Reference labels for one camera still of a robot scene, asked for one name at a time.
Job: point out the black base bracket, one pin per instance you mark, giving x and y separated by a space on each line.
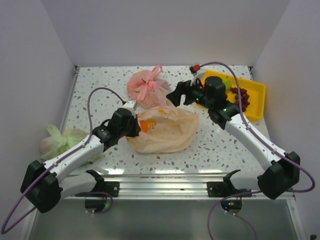
216 188
107 187

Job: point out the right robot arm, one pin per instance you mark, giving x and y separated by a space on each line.
279 174

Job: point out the aluminium frame rail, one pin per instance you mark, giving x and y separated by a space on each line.
164 186

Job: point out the right black base bracket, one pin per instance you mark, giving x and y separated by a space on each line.
216 188

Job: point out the orange plastic fruit bag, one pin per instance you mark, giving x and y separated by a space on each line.
171 130

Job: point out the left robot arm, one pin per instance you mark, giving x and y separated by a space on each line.
45 184

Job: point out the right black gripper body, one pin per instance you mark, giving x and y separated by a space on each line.
200 98

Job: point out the orange round fruit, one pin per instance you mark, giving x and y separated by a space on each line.
144 126

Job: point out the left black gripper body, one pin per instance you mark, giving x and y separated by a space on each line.
131 130

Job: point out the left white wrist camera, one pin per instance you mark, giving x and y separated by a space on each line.
130 105

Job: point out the dark red grape bunch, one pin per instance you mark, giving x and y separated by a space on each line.
242 99

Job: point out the pink knotted plastic bag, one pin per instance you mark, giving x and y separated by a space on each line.
148 89

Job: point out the green plastic fruit bag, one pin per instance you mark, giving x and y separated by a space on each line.
58 143

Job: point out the green pear fruit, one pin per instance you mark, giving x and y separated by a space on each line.
227 82

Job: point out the yellow plastic tray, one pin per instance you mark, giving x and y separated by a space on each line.
257 94

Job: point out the left black base bracket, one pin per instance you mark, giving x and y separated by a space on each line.
107 187

